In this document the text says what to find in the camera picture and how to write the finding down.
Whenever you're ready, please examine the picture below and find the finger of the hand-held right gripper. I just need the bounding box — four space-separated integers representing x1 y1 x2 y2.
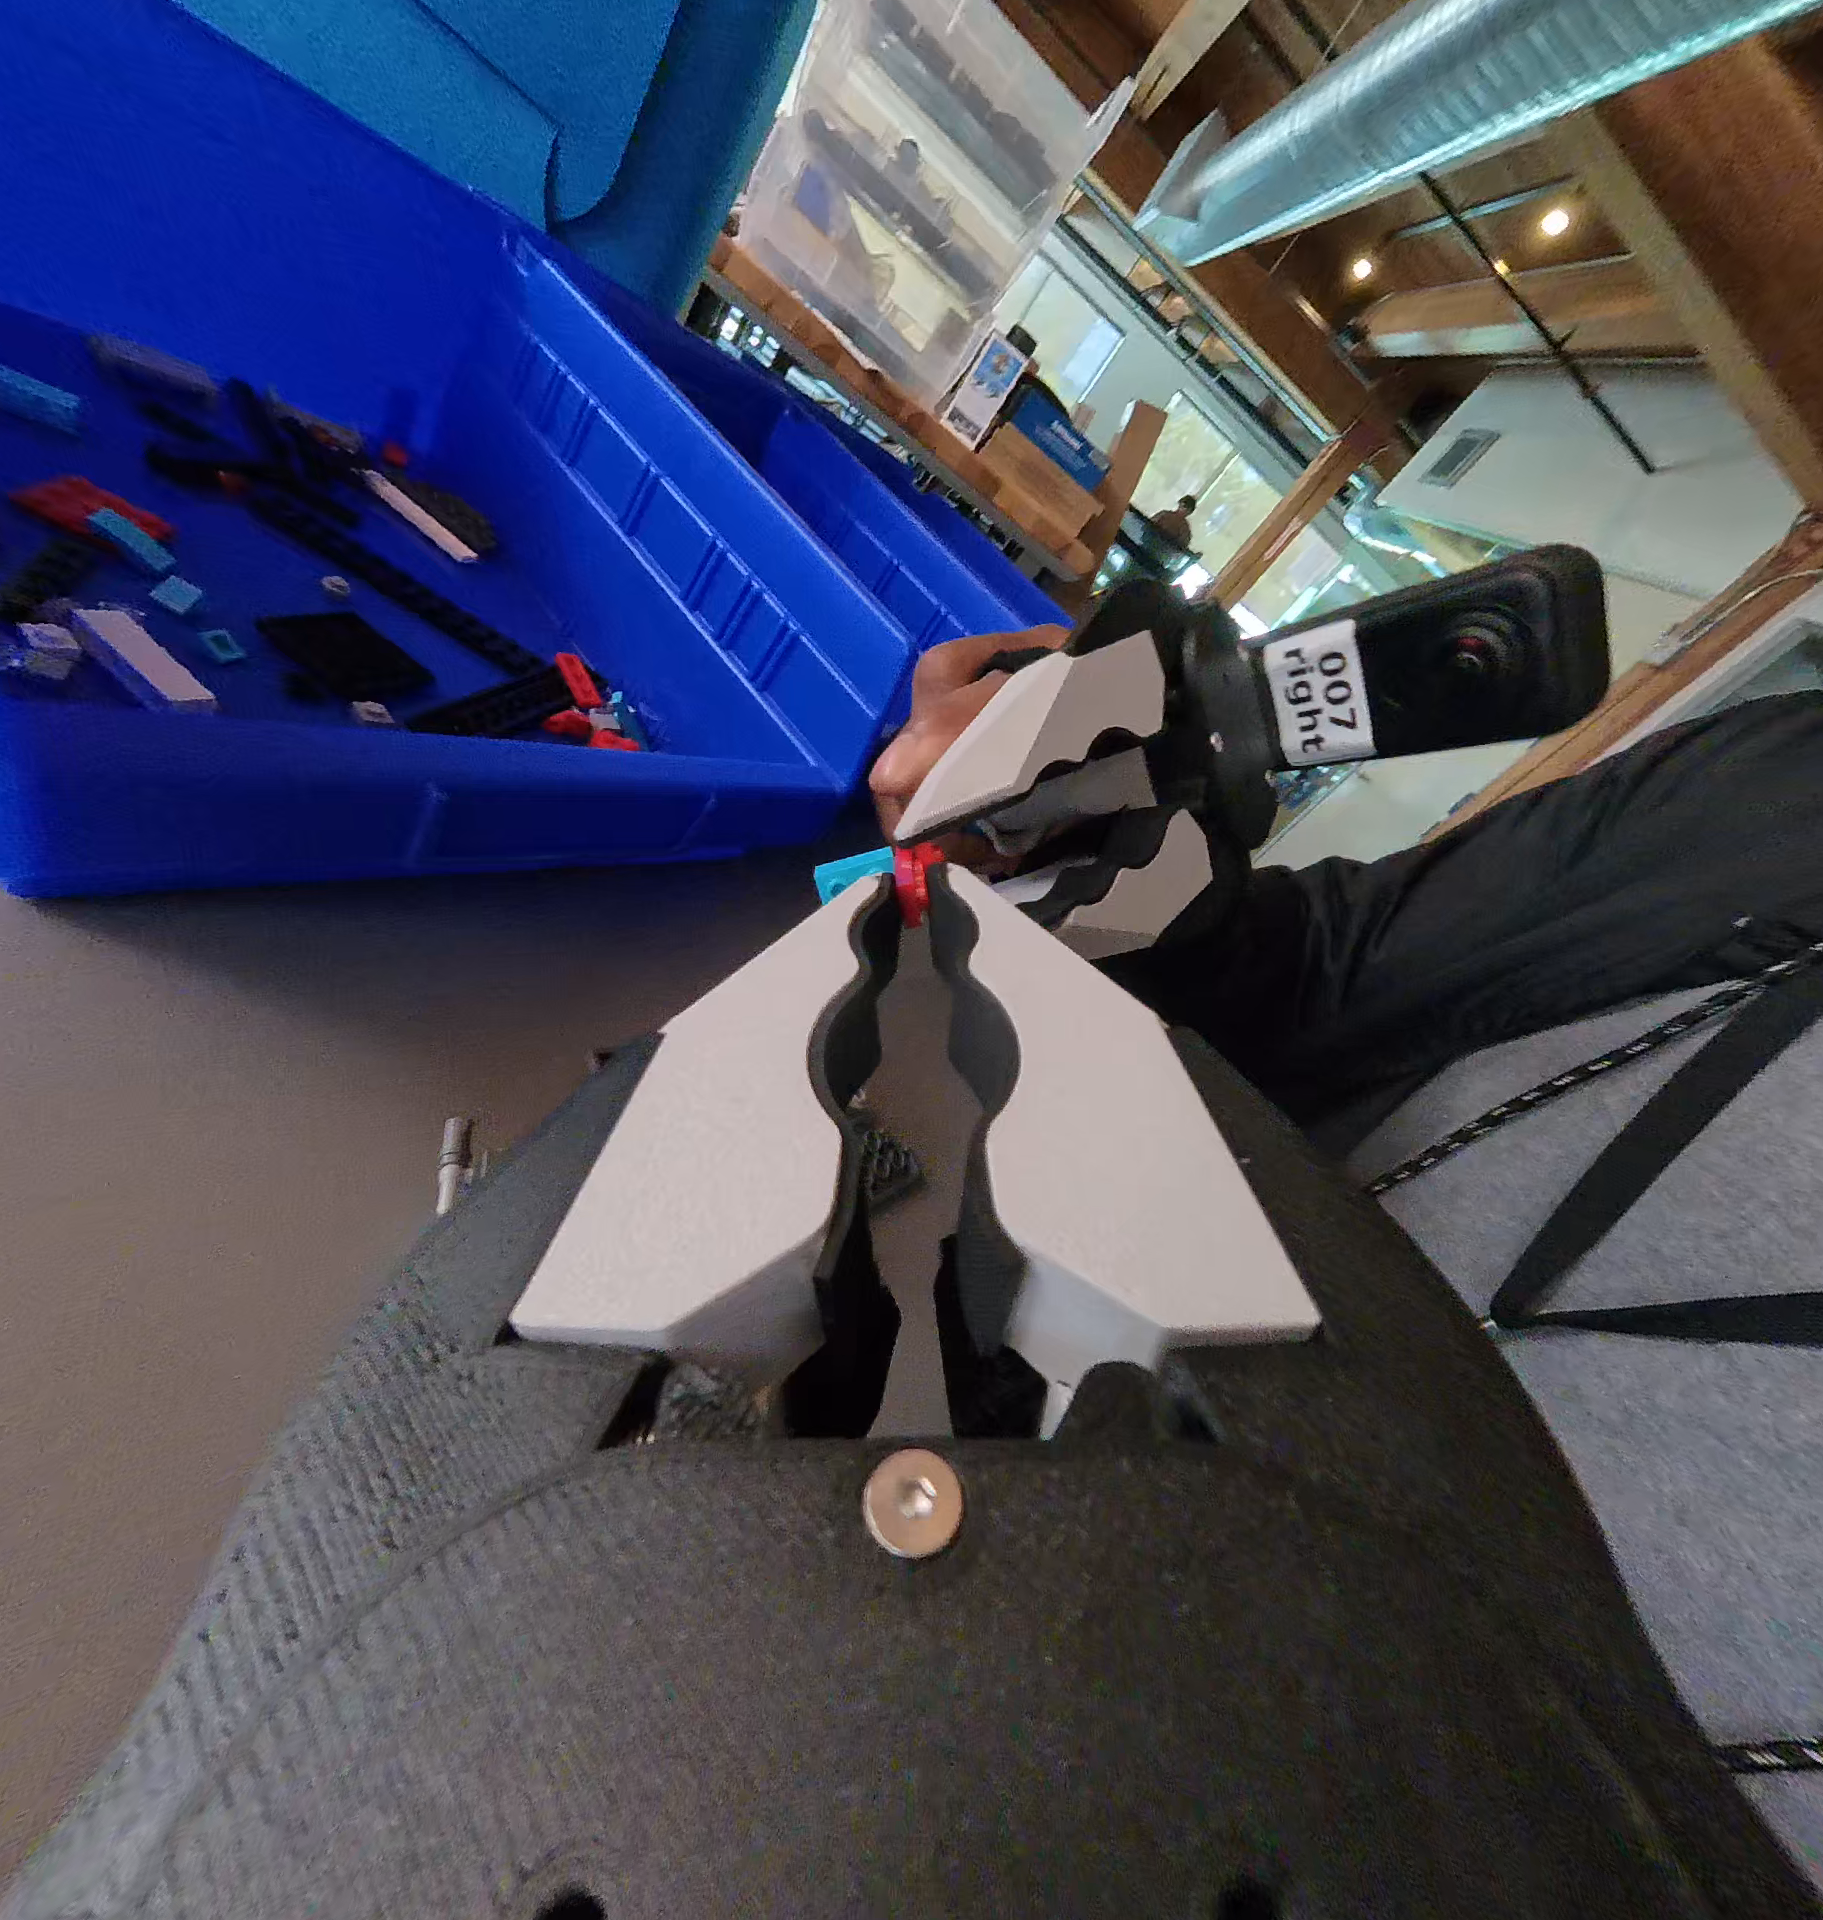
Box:
888 624 1167 850
982 807 1228 966

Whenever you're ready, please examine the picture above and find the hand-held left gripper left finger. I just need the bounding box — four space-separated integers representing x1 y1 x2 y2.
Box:
505 893 900 1440

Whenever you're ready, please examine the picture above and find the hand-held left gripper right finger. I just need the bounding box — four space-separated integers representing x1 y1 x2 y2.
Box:
926 884 1321 1440

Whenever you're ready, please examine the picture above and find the blue plastic bin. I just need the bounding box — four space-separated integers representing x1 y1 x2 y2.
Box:
0 0 926 902
505 224 1080 708

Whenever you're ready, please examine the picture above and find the person's right forearm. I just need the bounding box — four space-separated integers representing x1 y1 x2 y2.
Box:
1140 687 1823 1124

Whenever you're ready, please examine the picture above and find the grey desk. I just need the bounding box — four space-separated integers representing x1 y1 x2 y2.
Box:
0 807 1003 1920

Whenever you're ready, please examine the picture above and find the person's right hand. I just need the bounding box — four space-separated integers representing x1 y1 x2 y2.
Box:
863 636 1074 846

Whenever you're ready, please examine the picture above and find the dark grey wedge plate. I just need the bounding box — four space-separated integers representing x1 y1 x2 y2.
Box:
850 1119 930 1208

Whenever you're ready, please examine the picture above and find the brown cardboard box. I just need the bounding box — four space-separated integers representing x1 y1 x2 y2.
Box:
982 397 1171 556

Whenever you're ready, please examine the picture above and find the blue cardboard box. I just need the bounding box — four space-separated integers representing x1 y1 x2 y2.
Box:
982 376 1116 486

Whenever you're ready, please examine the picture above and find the small picture card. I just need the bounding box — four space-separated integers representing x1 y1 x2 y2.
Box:
940 335 1042 454

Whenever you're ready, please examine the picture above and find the clear plastic drawer stack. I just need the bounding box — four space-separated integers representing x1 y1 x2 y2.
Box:
735 0 1140 410

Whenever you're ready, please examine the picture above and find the grey sweatshirt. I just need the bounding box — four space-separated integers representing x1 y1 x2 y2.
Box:
1345 945 1823 1920

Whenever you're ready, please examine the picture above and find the pile of mixed toy bricks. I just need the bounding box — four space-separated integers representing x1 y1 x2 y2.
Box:
0 339 656 754

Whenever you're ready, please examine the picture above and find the black patterned cord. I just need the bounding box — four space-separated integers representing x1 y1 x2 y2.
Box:
1365 929 1823 1779

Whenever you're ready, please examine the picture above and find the black shoulder strap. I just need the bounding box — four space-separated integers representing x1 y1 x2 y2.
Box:
1484 929 1823 1351

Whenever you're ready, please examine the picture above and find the silver ventilation duct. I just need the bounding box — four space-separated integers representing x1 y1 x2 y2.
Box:
1134 0 1818 273

